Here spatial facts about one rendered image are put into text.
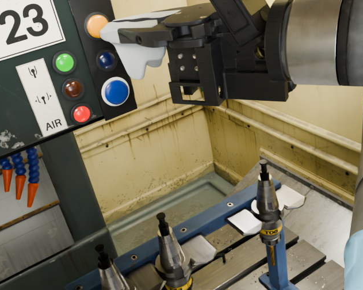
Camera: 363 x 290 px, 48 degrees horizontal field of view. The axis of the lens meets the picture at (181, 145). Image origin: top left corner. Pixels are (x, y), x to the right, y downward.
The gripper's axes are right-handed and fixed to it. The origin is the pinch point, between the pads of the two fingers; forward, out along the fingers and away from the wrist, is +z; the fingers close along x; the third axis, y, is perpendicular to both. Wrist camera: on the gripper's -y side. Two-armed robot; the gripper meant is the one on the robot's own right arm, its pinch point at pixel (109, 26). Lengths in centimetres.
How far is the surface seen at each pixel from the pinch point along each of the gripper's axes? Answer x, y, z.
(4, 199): 15, 50, 67
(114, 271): -3.7, 37.6, 8.9
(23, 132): -9.5, 8.8, 8.0
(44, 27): -4.4, -1.3, 4.9
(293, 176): 84, 79, 7
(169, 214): 80, 107, 64
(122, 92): 0.6, 8.2, 1.1
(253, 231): 18.1, 44.1, -5.8
